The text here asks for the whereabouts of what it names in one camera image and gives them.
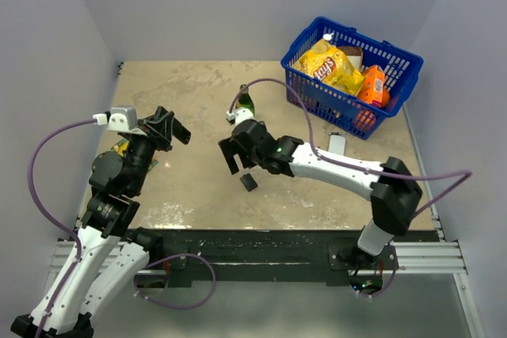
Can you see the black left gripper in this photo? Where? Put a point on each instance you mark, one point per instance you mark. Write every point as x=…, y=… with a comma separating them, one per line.
x=158, y=128

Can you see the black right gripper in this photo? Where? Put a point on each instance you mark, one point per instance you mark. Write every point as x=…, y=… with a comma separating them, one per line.
x=230, y=147

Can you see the black battery cover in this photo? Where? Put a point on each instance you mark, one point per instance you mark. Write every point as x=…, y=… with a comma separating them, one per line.
x=248, y=182

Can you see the black remote control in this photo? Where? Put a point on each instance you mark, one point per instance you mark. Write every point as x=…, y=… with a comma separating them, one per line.
x=180, y=132

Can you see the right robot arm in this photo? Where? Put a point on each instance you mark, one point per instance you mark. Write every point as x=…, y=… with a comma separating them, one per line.
x=388, y=186

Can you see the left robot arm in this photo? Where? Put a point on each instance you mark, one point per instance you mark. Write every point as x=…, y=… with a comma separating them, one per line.
x=105, y=256

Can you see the green glass bottle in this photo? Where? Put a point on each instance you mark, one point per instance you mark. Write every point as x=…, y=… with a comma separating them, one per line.
x=244, y=99

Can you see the white rectangular box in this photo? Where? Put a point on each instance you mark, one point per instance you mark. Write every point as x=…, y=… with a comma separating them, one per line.
x=337, y=144

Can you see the yellow chips bag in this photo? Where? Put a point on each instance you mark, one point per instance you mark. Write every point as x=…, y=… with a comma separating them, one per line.
x=330, y=65

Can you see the orange fruit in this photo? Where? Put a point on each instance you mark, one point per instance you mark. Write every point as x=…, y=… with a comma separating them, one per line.
x=365, y=120

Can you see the blue plastic shopping basket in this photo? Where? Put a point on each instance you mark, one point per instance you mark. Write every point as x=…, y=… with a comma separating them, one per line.
x=401, y=69

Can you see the orange juice carton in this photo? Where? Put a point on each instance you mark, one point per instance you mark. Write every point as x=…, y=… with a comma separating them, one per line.
x=372, y=89

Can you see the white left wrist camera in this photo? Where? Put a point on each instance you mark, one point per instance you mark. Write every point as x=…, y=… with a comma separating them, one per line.
x=118, y=119

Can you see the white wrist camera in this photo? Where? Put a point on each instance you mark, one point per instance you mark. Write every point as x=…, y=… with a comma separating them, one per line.
x=239, y=115
x=118, y=119

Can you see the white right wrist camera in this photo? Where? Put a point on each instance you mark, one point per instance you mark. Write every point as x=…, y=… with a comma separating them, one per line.
x=239, y=115

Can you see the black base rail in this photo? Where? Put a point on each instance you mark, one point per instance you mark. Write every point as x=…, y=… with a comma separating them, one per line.
x=184, y=257

